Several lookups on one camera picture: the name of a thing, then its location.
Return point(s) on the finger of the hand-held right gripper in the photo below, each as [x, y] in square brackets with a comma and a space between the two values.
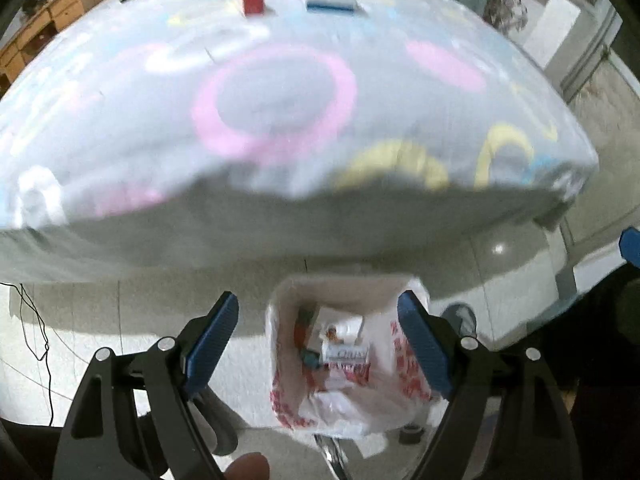
[632, 247]

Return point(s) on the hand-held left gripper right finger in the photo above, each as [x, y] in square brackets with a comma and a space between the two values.
[425, 345]

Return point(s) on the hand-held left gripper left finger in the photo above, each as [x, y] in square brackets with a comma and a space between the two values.
[212, 345]

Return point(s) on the bin with white plastic bag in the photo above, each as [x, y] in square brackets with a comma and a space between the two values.
[380, 392]

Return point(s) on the teal and gold embossed box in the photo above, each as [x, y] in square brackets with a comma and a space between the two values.
[310, 358]

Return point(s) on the metal chair leg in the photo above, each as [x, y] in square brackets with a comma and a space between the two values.
[330, 455]

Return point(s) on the floral cloth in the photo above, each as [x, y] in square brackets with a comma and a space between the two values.
[507, 5]

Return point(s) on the wooden desk with drawers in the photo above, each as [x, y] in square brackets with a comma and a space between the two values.
[55, 15]

